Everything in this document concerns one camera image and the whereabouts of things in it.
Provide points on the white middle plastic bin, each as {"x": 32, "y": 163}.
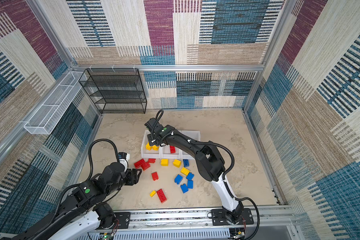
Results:
{"x": 169, "y": 152}

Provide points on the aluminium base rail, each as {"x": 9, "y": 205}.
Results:
{"x": 263, "y": 223}

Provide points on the orange yellow lego brick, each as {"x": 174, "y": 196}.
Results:
{"x": 155, "y": 147}

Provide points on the black wire shelf rack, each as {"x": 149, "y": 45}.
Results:
{"x": 115, "y": 90}

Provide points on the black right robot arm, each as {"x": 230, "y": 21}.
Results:
{"x": 213, "y": 161}

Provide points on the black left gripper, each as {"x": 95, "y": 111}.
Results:
{"x": 133, "y": 176}

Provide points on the blue two-stud lego brick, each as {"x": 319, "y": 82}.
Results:
{"x": 186, "y": 163}

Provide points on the long red lego brick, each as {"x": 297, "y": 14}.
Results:
{"x": 139, "y": 163}
{"x": 161, "y": 196}

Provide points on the yellow studded lego brick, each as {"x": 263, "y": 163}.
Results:
{"x": 185, "y": 171}

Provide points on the white left plastic bin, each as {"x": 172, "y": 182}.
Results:
{"x": 149, "y": 151}

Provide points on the white wire mesh basket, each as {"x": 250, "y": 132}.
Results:
{"x": 48, "y": 115}

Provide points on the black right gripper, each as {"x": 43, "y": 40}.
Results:
{"x": 151, "y": 134}

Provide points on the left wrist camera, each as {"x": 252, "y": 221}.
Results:
{"x": 124, "y": 157}

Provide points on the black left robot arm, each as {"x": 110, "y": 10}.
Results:
{"x": 85, "y": 209}

